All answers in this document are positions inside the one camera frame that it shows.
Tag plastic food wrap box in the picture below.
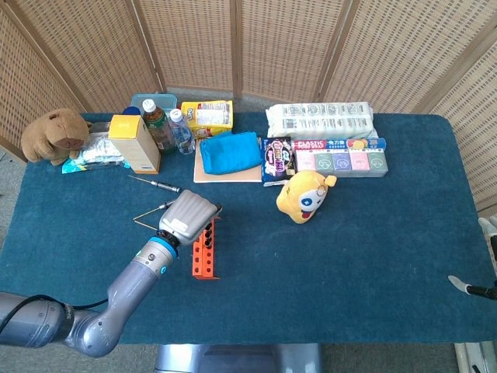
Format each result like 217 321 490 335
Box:
291 138 388 152

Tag green tea bottle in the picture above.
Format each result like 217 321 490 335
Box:
141 99 176 154

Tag colourful plastic case set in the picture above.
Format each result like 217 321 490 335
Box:
294 149 389 179

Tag yellow snack bag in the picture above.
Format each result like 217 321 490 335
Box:
180 99 235 140

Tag white paper roll pack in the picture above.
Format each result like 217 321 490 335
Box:
266 101 376 141

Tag dark blue printed packet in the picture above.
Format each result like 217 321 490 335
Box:
261 136 298 187

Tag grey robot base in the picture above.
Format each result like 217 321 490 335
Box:
155 343 324 373

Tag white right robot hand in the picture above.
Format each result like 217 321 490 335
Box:
447 217 497 301

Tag clear water bottle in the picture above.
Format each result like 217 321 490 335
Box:
169 108 196 155

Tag blue plastic container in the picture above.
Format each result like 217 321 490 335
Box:
130 92 179 117

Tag blue folded cloth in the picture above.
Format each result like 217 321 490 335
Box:
199 131 262 176

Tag white metal frame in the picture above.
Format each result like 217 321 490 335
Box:
454 341 497 373

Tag beige flat board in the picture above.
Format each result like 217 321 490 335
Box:
193 138 263 184

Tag dark grey precision screwdriver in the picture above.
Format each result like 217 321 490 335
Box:
128 175 182 194

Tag tall yellow carton box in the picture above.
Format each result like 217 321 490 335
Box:
107 114 162 176

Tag wicker folding screen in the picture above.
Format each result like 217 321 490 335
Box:
0 0 497 213

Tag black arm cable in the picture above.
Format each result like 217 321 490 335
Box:
7 294 109 323

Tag yellow plush toy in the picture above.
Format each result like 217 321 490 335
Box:
276 169 338 225

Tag black handle precision screwdriver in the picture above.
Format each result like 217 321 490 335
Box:
133 200 176 221

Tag silver foil wipes pack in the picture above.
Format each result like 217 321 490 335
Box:
61 131 131 175

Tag blue felt table cover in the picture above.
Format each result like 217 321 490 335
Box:
0 112 494 346

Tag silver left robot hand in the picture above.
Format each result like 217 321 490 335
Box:
158 189 224 246

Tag brown capybara plush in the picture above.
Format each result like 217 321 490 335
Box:
20 108 93 167

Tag orange tool rack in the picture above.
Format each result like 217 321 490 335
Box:
192 217 221 281

